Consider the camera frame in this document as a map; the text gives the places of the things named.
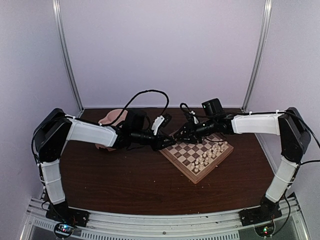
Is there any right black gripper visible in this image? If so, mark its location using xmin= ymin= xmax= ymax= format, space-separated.
xmin=173 ymin=117 xmax=217 ymax=144

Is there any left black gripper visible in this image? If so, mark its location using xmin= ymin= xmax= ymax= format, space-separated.
xmin=131 ymin=129 xmax=177 ymax=152

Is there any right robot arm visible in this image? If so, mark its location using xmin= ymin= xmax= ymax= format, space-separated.
xmin=173 ymin=98 xmax=311 ymax=221

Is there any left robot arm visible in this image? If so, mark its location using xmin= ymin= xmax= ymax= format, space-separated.
xmin=31 ymin=108 xmax=176 ymax=222

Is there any wooden chess board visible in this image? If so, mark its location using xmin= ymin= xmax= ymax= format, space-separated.
xmin=160 ymin=134 xmax=234 ymax=184

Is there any white chess pieces group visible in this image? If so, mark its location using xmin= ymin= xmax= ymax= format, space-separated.
xmin=190 ymin=141 xmax=228 ymax=174

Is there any right circuit board with LEDs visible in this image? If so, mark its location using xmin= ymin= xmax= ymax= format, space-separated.
xmin=254 ymin=223 xmax=275 ymax=238

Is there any circuit board with leds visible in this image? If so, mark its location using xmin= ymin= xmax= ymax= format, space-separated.
xmin=53 ymin=223 xmax=74 ymax=236
xmin=254 ymin=223 xmax=275 ymax=238

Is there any left circuit board with LEDs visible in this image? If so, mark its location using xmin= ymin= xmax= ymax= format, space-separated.
xmin=53 ymin=223 xmax=74 ymax=236

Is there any pink double pet bowl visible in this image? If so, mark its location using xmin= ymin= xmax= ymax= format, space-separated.
xmin=95 ymin=109 xmax=128 ymax=152

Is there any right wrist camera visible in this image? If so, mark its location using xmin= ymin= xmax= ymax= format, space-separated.
xmin=189 ymin=110 xmax=199 ymax=125

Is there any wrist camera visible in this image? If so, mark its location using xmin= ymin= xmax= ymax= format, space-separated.
xmin=189 ymin=110 xmax=199 ymax=125
xmin=151 ymin=113 xmax=172 ymax=136

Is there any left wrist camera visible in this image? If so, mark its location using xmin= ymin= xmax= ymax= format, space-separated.
xmin=151 ymin=113 xmax=172 ymax=136

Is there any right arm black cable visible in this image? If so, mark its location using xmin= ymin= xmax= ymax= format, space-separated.
xmin=179 ymin=102 xmax=196 ymax=121

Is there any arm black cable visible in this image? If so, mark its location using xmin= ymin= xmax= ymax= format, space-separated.
xmin=179 ymin=102 xmax=196 ymax=121
xmin=117 ymin=89 xmax=170 ymax=126

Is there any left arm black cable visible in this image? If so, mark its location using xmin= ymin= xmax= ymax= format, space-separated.
xmin=117 ymin=89 xmax=170 ymax=126

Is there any front aluminium rail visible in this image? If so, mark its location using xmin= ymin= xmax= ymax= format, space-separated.
xmin=18 ymin=201 xmax=311 ymax=240

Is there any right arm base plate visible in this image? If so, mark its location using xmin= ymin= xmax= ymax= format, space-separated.
xmin=238 ymin=207 xmax=283 ymax=227

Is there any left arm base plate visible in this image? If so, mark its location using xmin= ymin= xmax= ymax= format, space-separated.
xmin=45 ymin=208 xmax=90 ymax=227

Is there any right aluminium frame post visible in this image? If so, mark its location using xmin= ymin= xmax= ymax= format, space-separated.
xmin=241 ymin=0 xmax=273 ymax=112

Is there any aluminium frame post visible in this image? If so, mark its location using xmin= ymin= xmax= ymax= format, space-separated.
xmin=52 ymin=0 xmax=84 ymax=112
xmin=241 ymin=0 xmax=273 ymax=112

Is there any left aluminium frame post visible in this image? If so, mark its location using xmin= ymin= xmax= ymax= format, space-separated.
xmin=52 ymin=0 xmax=84 ymax=112

